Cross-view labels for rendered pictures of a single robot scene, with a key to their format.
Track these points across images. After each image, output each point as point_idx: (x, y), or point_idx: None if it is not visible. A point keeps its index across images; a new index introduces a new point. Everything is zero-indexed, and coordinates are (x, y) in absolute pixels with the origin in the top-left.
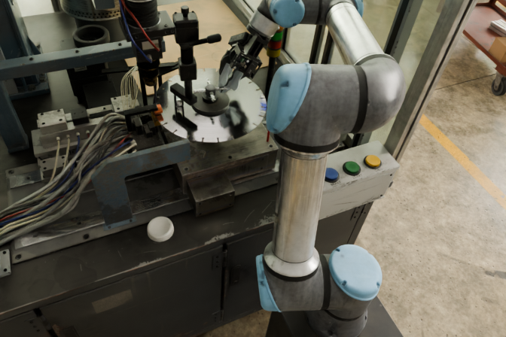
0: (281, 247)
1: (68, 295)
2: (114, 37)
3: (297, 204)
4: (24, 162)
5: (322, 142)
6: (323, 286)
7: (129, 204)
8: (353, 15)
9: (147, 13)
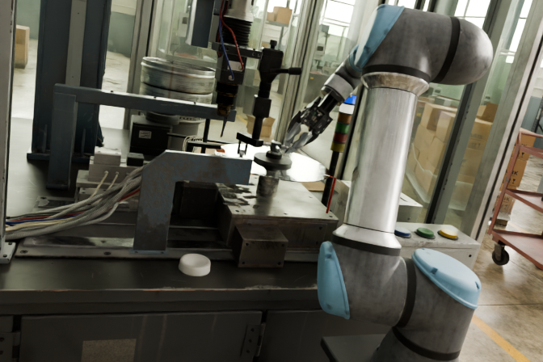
0: (359, 207)
1: (67, 298)
2: (176, 143)
3: (383, 144)
4: (59, 196)
5: (414, 65)
6: (406, 275)
7: (168, 225)
8: None
9: (241, 33)
